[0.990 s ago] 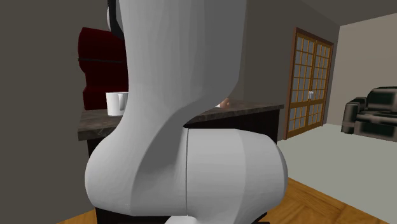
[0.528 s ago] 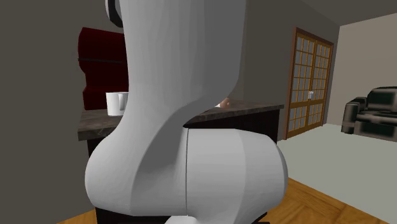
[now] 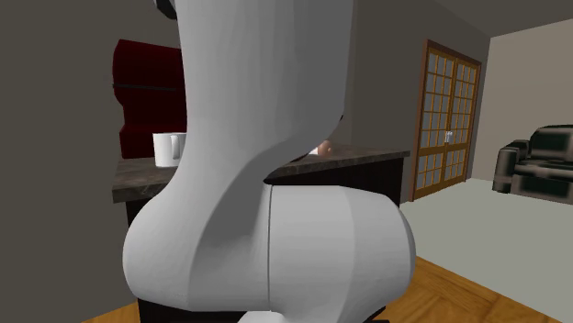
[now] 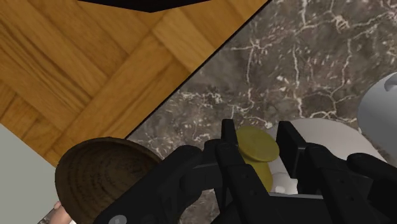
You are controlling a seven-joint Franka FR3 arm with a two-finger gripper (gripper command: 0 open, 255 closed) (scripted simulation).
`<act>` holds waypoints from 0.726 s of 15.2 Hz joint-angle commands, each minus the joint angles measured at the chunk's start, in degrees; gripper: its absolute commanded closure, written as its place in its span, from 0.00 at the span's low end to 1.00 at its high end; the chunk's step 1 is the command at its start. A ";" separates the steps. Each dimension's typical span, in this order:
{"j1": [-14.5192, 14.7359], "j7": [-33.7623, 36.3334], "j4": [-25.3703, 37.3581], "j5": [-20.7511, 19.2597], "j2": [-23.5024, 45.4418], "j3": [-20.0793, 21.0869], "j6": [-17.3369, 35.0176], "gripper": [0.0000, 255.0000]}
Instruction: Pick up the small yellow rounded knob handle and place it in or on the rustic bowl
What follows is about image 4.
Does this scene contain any dark brown wooden bowl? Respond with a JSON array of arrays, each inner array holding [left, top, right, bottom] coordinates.
[[55, 137, 163, 224]]

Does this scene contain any pale grey rounded vessel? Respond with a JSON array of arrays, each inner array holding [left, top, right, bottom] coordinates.
[[356, 72, 397, 153]]

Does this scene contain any yellow mushroom-shaped object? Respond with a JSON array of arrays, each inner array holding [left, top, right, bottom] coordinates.
[[235, 125, 280, 193]]

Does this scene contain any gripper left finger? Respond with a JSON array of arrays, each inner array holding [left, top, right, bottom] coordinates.
[[93, 118, 280, 224]]

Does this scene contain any white plate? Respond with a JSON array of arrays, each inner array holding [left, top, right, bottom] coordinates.
[[266, 118, 387, 195]]

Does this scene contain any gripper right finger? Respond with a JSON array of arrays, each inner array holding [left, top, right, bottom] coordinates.
[[275, 120, 397, 224]]

